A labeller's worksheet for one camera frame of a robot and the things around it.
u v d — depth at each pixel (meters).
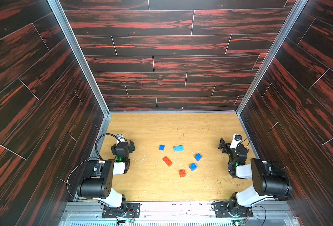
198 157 0.91
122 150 0.71
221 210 0.73
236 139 0.78
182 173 0.84
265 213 0.68
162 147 0.97
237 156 0.69
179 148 0.96
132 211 0.72
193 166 0.86
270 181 0.46
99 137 1.11
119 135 0.81
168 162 0.91
